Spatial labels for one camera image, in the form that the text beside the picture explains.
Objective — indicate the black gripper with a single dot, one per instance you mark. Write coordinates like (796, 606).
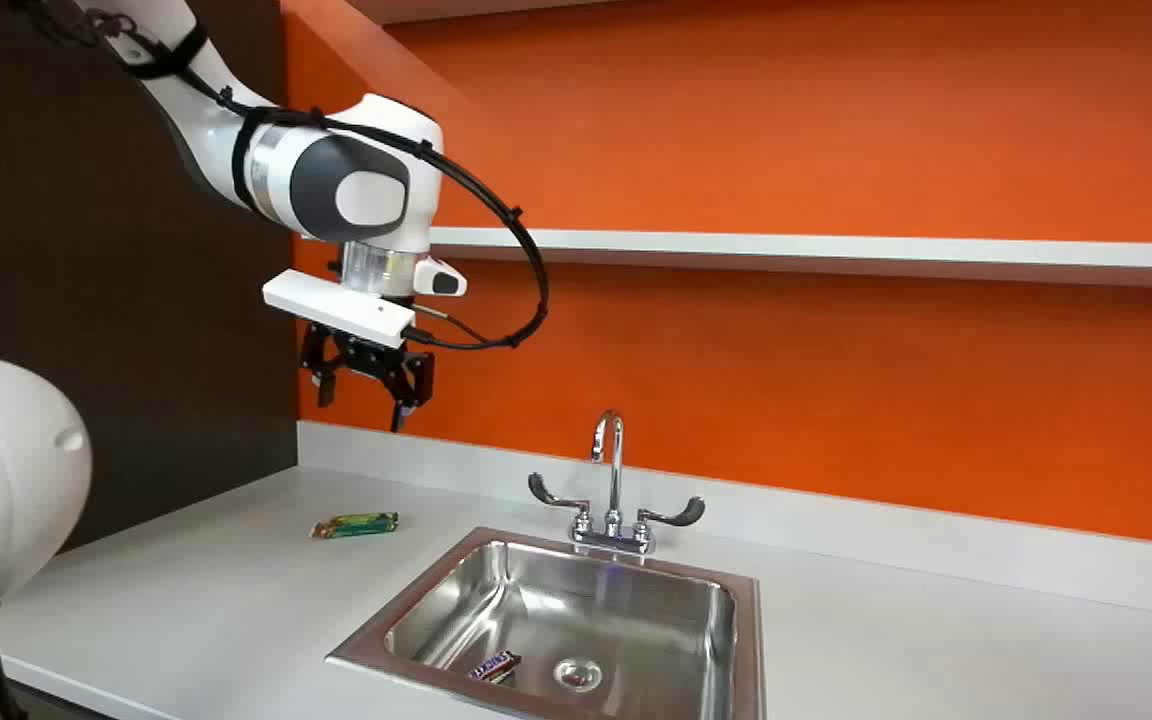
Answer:
(369, 362)

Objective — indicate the brown Snickers bar pack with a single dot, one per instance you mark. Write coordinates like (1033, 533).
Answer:
(492, 667)

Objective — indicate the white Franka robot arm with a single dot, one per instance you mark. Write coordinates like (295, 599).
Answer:
(349, 187)

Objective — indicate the green snack pack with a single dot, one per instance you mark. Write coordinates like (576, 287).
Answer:
(359, 525)

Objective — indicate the stainless steel sink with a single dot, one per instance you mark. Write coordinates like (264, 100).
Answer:
(537, 615)

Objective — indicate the round sink drain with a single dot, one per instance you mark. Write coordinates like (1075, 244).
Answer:
(576, 675)

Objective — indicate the dark wood cabinet panel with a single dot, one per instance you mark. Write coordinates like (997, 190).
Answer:
(96, 242)

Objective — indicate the white counter backsplash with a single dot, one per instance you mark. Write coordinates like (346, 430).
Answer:
(938, 533)

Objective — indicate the white wall shelf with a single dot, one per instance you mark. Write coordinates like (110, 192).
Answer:
(802, 249)

